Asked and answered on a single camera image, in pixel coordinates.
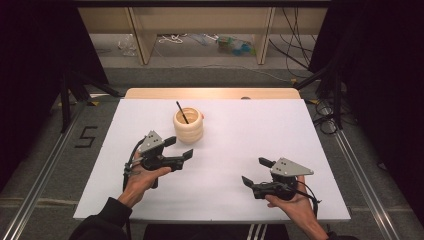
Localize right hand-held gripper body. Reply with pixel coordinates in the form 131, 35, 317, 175
251, 157, 315, 202

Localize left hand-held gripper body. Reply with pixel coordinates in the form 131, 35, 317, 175
137, 130, 185, 190

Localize cream ribbed pen holder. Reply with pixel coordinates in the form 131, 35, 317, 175
172, 106, 205, 145

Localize black pen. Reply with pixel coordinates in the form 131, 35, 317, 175
175, 100, 190, 125

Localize person's right hand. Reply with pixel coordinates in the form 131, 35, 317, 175
264, 174, 327, 232

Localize person's left hand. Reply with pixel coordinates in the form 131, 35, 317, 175
117, 151, 172, 209

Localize white foam board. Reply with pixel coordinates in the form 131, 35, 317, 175
73, 98, 352, 224

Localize person's legs in striped pants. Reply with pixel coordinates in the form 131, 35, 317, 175
143, 223, 291, 240

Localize black metal stand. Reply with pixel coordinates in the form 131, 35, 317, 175
58, 68, 122, 134
293, 63, 345, 131

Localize clear plastic bag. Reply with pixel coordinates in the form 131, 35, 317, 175
117, 34, 138, 57

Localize colourful plastic bag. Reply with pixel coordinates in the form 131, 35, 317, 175
216, 35, 257, 57

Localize dark curtain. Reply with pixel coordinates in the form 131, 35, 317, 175
308, 0, 424, 231
0, 0, 110, 193

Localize wooden shelf unit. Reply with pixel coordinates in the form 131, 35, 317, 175
77, 6, 330, 66

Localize left hand-held gripper cable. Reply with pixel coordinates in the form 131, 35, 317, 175
121, 136, 148, 240

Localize hand-held gripper cable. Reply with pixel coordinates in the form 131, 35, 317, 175
121, 136, 148, 240
288, 179, 323, 219

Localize right hand-held gripper cable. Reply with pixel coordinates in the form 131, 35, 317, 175
288, 179, 323, 219

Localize aluminium rail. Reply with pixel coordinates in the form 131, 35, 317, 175
1, 103, 88, 240
334, 129, 402, 240

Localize white cord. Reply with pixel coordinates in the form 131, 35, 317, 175
157, 33, 188, 45

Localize bundle of black cables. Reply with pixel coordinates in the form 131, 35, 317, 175
268, 7, 338, 136

